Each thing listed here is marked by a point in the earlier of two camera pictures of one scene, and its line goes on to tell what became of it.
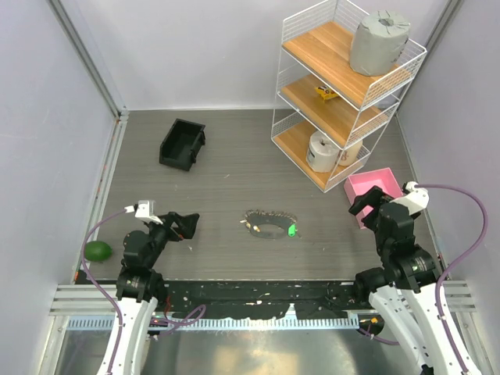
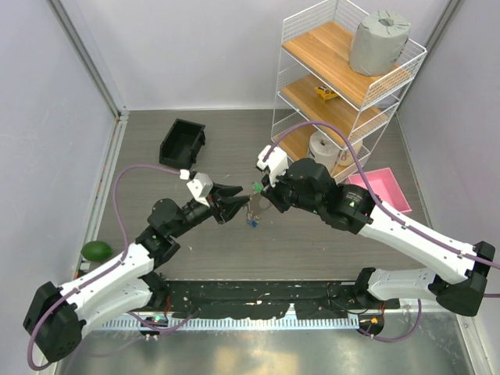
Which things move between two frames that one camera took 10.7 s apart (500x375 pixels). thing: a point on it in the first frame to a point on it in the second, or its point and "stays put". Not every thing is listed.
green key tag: (292, 230) to (258, 187)
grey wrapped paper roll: (378, 41) stays put
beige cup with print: (348, 155) stays put
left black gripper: (185, 224) to (223, 195)
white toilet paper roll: (323, 153) stays put
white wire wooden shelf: (328, 116) stays put
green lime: (98, 251) stays put
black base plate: (252, 299) stays put
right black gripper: (373, 198) to (276, 198)
